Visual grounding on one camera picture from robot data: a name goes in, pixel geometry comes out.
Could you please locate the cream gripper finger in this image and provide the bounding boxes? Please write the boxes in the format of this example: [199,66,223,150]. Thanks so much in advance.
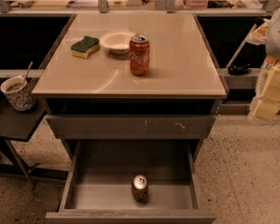
[261,65,280,105]
[251,100,280,120]

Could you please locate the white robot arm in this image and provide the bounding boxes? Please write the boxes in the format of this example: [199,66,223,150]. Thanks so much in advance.
[249,8,280,124]

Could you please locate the grey drawer cabinet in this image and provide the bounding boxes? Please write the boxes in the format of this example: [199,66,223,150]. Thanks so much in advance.
[44,97,219,157]

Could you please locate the red Coca-Cola can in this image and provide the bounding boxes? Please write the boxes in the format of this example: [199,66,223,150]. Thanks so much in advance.
[129,35,150,76]

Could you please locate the open grey middle drawer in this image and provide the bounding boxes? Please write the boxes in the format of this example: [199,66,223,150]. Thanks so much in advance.
[46,140,216,224]

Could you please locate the grey top drawer front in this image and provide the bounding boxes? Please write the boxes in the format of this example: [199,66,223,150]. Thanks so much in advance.
[46,115,216,140]

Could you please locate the black object on ledge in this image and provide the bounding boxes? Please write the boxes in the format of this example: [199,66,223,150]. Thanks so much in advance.
[228,64,252,76]

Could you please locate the white rod with cap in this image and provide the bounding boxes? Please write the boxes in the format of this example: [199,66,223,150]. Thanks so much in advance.
[226,24,258,68]

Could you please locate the white paper bowl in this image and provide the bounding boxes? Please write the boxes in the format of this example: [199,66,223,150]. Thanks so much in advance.
[100,31,134,54]

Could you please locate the green and yellow sponge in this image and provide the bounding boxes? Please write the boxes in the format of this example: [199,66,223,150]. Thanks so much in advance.
[71,35,100,59]

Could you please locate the wooden stirrer stick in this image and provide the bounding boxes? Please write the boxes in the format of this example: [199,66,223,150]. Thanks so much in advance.
[21,62,33,88]

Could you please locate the patterned paper cup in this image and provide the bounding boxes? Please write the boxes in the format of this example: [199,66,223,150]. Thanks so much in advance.
[0,76,36,111]

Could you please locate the dark side table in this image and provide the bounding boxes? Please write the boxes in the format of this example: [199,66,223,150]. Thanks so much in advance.
[0,90,67,184]

